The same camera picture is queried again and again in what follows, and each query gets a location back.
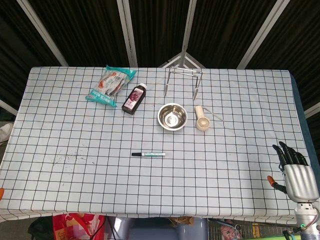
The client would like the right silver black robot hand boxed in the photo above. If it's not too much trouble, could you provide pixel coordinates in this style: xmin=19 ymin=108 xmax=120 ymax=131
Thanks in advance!
xmin=266 ymin=141 xmax=320 ymax=203

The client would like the white green whiteboard marker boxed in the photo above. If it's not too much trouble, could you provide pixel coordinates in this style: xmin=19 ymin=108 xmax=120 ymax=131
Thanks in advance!
xmin=140 ymin=151 xmax=167 ymax=158

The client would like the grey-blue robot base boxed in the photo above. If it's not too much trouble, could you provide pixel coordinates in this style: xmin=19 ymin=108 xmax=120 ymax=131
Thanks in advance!
xmin=107 ymin=216 xmax=208 ymax=240

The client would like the black bag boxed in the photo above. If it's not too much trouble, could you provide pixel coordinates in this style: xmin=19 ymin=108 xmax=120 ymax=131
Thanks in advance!
xmin=27 ymin=216 xmax=55 ymax=240

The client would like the white shoe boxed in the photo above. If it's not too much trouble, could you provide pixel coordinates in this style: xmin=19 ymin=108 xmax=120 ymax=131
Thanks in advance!
xmin=0 ymin=122 xmax=14 ymax=145

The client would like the blue table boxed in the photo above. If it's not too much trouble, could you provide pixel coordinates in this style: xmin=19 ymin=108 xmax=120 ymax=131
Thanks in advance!
xmin=289 ymin=72 xmax=320 ymax=176

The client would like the red patterned bag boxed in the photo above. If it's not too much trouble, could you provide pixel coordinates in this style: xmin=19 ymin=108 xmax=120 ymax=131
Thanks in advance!
xmin=52 ymin=212 xmax=106 ymax=240

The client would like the checkered white tablecloth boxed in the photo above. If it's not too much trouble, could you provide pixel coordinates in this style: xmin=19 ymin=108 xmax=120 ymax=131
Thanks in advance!
xmin=0 ymin=66 xmax=320 ymax=223

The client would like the beige handheld fan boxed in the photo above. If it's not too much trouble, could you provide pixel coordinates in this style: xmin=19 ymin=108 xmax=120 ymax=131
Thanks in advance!
xmin=194 ymin=105 xmax=211 ymax=132

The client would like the brown cardboard piece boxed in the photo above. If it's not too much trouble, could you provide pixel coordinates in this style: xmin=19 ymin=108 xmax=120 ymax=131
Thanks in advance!
xmin=167 ymin=216 xmax=195 ymax=227

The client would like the stainless steel bowl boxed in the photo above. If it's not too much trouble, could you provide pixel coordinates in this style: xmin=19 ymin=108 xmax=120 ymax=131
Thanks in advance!
xmin=157 ymin=102 xmax=188 ymax=132

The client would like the teal snack bag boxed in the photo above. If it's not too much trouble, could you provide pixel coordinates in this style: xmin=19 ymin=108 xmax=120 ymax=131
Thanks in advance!
xmin=85 ymin=64 xmax=137 ymax=108

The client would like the triangular metal partition foot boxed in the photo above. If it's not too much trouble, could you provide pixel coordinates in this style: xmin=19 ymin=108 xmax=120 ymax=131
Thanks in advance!
xmin=157 ymin=52 xmax=206 ymax=69

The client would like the dark purple-label bottle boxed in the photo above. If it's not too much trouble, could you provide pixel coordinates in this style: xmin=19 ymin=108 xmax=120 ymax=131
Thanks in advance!
xmin=121 ymin=83 xmax=147 ymax=116

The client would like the metal wire basket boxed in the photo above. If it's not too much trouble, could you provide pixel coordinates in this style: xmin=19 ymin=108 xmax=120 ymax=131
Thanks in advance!
xmin=207 ymin=218 xmax=296 ymax=240

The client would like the beige fan lanyard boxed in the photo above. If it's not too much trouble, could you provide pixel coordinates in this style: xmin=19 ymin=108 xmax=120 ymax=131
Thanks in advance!
xmin=201 ymin=106 xmax=225 ymax=123

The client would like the metal wire rack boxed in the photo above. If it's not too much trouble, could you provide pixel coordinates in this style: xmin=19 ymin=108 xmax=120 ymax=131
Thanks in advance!
xmin=163 ymin=66 xmax=203 ymax=101

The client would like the white aluminium partition post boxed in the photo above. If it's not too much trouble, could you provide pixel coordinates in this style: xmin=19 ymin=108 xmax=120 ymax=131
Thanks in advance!
xmin=116 ymin=0 xmax=139 ymax=68
xmin=180 ymin=0 xmax=198 ymax=67
xmin=236 ymin=0 xmax=291 ymax=70
xmin=16 ymin=0 xmax=69 ymax=67

